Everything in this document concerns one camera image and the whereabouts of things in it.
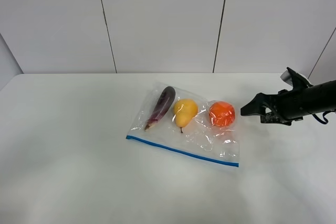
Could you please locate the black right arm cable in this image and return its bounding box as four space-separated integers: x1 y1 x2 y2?
313 111 336 125

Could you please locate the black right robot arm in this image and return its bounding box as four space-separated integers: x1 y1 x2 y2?
240 67 335 126

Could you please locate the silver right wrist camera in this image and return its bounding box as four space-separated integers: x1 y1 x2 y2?
280 68 312 88

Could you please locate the clear zip bag blue zipper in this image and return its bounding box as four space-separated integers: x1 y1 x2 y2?
126 83 239 167

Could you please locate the purple eggplant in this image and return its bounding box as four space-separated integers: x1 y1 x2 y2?
144 86 176 131

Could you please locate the orange tangerine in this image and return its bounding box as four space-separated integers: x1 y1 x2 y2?
208 101 236 127

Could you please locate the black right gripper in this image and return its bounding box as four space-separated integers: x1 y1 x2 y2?
240 67 314 126

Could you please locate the yellow pear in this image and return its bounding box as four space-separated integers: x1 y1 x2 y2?
173 99 198 133

